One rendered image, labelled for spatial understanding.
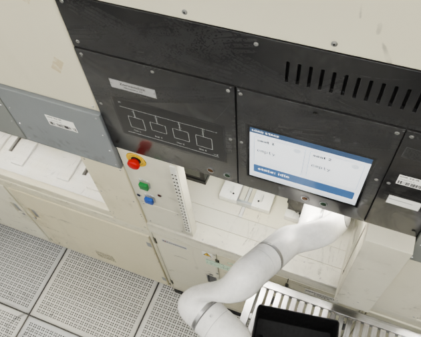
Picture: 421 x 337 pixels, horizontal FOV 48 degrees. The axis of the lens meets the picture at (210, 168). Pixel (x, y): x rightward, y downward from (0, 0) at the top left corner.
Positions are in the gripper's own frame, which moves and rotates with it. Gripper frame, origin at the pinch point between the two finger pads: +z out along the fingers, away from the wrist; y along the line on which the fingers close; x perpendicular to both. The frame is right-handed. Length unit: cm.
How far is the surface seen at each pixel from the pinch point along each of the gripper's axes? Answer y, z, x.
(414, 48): 8, -30, 78
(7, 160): -135, -23, -37
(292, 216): -8.2, -10.0, -31.3
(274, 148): -13, -31, 41
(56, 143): -85, -31, 11
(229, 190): -35.0, -6.9, -31.4
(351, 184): 6.4, -30.5, 34.6
